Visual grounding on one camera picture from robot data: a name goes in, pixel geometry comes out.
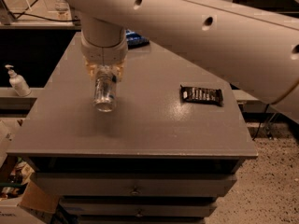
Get black snack bar wrapper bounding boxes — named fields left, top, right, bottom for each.
left=180, top=86, right=223, bottom=106

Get silver redbull can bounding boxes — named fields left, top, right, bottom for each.
left=93, top=65, right=117, bottom=112

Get black cable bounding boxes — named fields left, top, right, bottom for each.
left=8, top=0, right=80, bottom=23

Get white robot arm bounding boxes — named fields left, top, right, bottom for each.
left=66, top=0, right=299, bottom=122

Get blue pepsi can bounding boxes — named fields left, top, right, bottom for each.
left=126, top=30, right=149, bottom=47

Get white pump bottle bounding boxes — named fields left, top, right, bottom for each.
left=5, top=64, right=31, bottom=97

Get cardboard box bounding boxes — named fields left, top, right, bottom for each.
left=0, top=120, right=59, bottom=214

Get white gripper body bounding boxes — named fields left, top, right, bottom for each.
left=81, top=36, right=128, bottom=65

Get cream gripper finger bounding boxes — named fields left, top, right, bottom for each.
left=115, top=60, right=125, bottom=80
left=85, top=59, right=97, bottom=79

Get white box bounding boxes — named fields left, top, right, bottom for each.
left=0, top=198, right=46, bottom=224

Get grey drawer cabinet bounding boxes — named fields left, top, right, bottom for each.
left=8, top=38, right=257, bottom=224

